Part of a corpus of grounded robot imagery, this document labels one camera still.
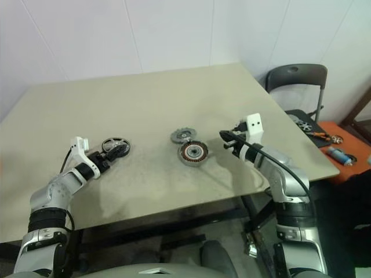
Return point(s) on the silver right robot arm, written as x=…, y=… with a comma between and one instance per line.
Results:
x=287, y=185

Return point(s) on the blue cylindrical bottle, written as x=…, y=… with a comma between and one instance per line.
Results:
x=339, y=153

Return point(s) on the grey robot torso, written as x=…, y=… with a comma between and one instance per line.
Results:
x=116, y=270

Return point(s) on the spare silver spoked rotor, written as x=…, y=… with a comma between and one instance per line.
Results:
x=304, y=126

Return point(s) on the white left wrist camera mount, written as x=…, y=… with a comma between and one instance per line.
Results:
x=76, y=147

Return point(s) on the dark grey folding chair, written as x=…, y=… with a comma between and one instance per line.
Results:
x=295, y=76

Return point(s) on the person in dark clothes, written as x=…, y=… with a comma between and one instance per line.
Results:
x=342, y=217

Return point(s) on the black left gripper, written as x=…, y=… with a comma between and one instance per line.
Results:
x=97, y=157

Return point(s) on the grey motor housing lid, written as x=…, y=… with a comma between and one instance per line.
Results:
x=175, y=136

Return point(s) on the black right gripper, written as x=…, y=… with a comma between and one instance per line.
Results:
x=239, y=142

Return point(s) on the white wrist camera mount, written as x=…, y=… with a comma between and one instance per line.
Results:
x=255, y=128
x=76, y=147

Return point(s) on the black-rimmed silver spoked rotor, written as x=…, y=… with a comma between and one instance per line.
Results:
x=107, y=144

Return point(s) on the black metal table frame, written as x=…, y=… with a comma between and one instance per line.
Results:
x=203, y=212

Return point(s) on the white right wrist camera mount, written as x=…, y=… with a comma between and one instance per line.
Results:
x=255, y=128

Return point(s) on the black metal rack frame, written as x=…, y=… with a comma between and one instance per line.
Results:
x=351, y=113

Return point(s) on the silver metal clamp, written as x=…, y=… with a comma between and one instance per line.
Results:
x=250, y=249

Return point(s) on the grey motor housing copper windings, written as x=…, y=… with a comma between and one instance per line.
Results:
x=192, y=152

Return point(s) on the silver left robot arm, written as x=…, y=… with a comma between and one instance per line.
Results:
x=58, y=188

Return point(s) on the orange stool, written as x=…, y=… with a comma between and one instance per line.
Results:
x=359, y=150

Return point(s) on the small round metal part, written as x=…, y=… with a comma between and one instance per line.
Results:
x=337, y=139

